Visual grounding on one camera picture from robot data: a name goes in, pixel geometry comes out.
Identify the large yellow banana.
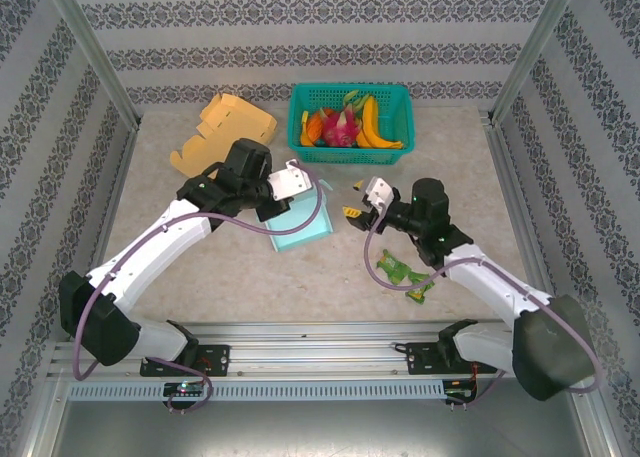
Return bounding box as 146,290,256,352
358,96,404,151

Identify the pink dragon fruit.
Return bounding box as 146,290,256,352
321,104,362,148

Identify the teal plastic basket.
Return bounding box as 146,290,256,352
287,82,418,167

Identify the orange paper box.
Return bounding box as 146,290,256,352
169,92,279,179

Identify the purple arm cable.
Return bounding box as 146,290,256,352
72,160,326,414
363,204,601,409

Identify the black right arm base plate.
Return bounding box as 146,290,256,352
405,341,497,377

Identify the circuit board with green light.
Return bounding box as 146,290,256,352
164,381,204,397

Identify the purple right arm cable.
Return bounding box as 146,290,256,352
363,204,601,409

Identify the slotted grey cable duct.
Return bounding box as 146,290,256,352
67,380,446,401

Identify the circuit board with red wires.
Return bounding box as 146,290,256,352
446,379,479,404

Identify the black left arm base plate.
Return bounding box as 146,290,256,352
140,344,231,378

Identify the aluminium rail frame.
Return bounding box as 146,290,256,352
47,320,591,381

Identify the light blue paper box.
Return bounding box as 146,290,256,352
256,178,335,253

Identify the orange fruit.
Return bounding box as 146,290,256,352
305,107,336,146

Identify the aluminium frame post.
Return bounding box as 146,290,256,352
42,0,142,129
487,0,585,124

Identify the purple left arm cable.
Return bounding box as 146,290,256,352
72,160,326,414

